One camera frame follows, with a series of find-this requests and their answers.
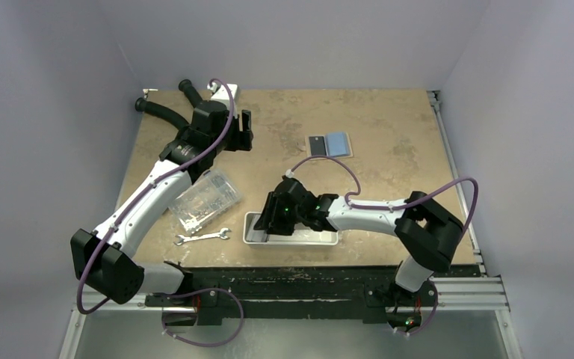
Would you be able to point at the silver open-end wrench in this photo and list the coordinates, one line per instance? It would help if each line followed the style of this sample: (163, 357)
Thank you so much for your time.
(223, 234)

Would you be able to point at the white rectangular tray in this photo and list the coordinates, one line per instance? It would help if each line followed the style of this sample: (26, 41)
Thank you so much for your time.
(302, 236)

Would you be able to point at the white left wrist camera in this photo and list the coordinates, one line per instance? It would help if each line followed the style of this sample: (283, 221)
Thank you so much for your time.
(220, 94)

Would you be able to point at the black credit card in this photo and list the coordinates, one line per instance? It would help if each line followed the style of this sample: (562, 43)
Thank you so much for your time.
(317, 145)

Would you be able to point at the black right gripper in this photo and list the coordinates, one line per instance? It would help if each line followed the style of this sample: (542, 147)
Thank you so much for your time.
(277, 214)

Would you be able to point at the clear plastic bag of screws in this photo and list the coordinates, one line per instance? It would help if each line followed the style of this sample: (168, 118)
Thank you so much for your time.
(213, 194)

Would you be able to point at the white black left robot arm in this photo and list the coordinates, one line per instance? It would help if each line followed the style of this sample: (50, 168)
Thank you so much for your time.
(102, 257)

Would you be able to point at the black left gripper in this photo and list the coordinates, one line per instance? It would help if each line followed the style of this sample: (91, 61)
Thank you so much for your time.
(241, 138)

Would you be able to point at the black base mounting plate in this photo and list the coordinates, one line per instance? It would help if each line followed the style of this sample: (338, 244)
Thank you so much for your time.
(365, 293)

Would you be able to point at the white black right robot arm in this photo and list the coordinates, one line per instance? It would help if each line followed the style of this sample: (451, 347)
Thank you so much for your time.
(428, 231)

